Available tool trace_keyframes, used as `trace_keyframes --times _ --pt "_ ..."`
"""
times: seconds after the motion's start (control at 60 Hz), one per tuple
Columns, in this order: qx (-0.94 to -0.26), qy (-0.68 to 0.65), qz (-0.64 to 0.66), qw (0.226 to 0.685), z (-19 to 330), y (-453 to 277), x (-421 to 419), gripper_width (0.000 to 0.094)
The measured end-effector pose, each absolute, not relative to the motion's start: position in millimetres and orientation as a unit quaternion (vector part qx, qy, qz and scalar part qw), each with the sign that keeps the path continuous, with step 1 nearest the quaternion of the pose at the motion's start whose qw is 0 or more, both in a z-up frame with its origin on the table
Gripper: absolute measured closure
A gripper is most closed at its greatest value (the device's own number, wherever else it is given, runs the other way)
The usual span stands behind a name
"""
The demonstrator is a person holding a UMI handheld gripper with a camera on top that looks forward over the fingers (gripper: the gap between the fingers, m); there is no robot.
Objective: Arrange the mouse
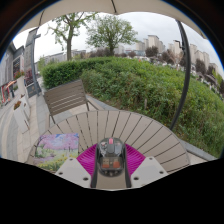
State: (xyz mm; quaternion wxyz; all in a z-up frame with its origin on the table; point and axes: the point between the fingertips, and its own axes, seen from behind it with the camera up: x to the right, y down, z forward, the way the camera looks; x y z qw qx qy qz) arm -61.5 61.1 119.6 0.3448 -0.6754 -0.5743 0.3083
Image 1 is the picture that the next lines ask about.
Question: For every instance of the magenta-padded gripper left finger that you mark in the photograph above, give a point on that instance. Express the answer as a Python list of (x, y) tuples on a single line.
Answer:
[(86, 160)]

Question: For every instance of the dark curved umbrella pole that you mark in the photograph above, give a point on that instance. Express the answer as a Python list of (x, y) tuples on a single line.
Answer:
[(186, 73)]

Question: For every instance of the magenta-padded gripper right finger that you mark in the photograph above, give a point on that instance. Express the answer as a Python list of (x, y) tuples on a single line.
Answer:
[(136, 160)]

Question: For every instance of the tall grey sign pillar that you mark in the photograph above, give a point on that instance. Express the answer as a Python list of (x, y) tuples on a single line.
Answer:
[(29, 60)]

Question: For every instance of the beige umbrella canopy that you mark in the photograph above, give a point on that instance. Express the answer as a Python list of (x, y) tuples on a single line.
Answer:
[(100, 5)]

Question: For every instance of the green hedge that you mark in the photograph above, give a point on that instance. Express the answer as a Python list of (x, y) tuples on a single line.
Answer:
[(140, 86)]

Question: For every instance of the white flower planter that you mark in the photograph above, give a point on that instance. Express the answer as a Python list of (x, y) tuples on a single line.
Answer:
[(21, 120), (20, 83)]

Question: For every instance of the thin-crowned tree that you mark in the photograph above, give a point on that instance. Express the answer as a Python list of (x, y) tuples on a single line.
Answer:
[(69, 43)]

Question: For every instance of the round-crowned tree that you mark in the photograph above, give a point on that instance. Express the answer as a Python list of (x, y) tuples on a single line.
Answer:
[(110, 31)]

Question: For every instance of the transparent computer mouse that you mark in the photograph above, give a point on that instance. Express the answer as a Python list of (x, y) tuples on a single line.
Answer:
[(111, 160)]

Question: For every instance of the brown slatted chair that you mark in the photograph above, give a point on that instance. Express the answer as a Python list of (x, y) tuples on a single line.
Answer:
[(65, 96)]

